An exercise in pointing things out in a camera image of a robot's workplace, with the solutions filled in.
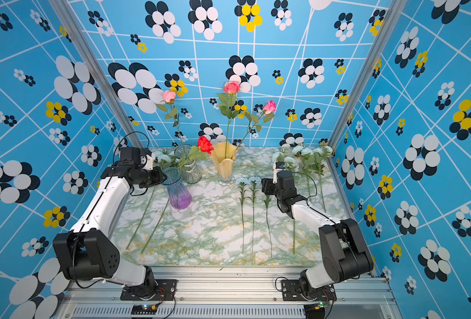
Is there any purple tinted glass vase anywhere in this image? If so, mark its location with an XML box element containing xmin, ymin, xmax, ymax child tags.
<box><xmin>163</xmin><ymin>167</ymin><xmax>192</xmax><ymax>210</ymax></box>

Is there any clear ribbed glass vase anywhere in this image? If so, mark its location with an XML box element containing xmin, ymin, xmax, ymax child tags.
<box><xmin>174</xmin><ymin>144</ymin><xmax>202</xmax><ymax>184</ymax></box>

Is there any yellow beige vase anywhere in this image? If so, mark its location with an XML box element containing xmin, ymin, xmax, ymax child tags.
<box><xmin>210</xmin><ymin>142</ymin><xmax>238</xmax><ymax>186</ymax></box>

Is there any light blue peony bouquet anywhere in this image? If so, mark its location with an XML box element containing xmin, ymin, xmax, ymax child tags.
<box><xmin>313</xmin><ymin>143</ymin><xmax>333</xmax><ymax>211</ymax></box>

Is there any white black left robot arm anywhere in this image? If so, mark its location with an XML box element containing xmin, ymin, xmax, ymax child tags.
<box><xmin>53</xmin><ymin>146</ymin><xmax>167</xmax><ymax>300</ymax></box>

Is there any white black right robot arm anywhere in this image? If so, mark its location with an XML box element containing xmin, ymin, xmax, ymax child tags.
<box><xmin>261</xmin><ymin>168</ymin><xmax>374</xmax><ymax>301</ymax></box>

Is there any small red rose stem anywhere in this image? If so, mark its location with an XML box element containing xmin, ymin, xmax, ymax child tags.
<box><xmin>189</xmin><ymin>136</ymin><xmax>214</xmax><ymax>162</ymax></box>

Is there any small pink rose stem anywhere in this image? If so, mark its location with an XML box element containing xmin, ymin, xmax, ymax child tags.
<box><xmin>237</xmin><ymin>100</ymin><xmax>277</xmax><ymax>148</ymax></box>

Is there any green circuit board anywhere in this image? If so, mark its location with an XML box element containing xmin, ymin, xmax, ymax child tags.
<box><xmin>130</xmin><ymin>304</ymin><xmax>160</xmax><ymax>316</ymax></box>

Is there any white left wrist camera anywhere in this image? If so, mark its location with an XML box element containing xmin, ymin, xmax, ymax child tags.
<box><xmin>141</xmin><ymin>150</ymin><xmax>156</xmax><ymax>171</ymax></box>

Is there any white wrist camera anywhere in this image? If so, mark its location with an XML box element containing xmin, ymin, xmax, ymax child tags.
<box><xmin>273</xmin><ymin>161</ymin><xmax>286</xmax><ymax>183</ymax></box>
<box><xmin>141</xmin><ymin>150</ymin><xmax>156</xmax><ymax>171</ymax></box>

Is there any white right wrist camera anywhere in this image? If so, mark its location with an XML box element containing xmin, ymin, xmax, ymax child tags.
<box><xmin>273</xmin><ymin>161</ymin><xmax>286</xmax><ymax>183</ymax></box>

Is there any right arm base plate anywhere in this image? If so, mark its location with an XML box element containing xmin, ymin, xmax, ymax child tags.
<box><xmin>279</xmin><ymin>277</ymin><xmax>337</xmax><ymax>304</ymax></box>

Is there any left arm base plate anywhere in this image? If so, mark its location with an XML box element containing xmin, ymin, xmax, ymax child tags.
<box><xmin>120</xmin><ymin>279</ymin><xmax>178</xmax><ymax>301</ymax></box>

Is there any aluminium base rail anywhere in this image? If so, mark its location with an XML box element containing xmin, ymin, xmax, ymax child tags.
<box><xmin>56</xmin><ymin>266</ymin><xmax>402</xmax><ymax>318</ymax></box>

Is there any aluminium frame post left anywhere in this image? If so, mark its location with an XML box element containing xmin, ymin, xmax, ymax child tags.
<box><xmin>49</xmin><ymin>1</ymin><xmax>144</xmax><ymax>148</ymax></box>

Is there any aluminium frame post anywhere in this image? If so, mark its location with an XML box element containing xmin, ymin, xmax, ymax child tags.
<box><xmin>49</xmin><ymin>1</ymin><xmax>144</xmax><ymax>148</ymax></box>
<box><xmin>329</xmin><ymin>0</ymin><xmax>407</xmax><ymax>149</ymax></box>

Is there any aluminium frame post right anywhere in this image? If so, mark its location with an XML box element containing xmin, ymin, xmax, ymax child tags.
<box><xmin>329</xmin><ymin>0</ymin><xmax>407</xmax><ymax>149</ymax></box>

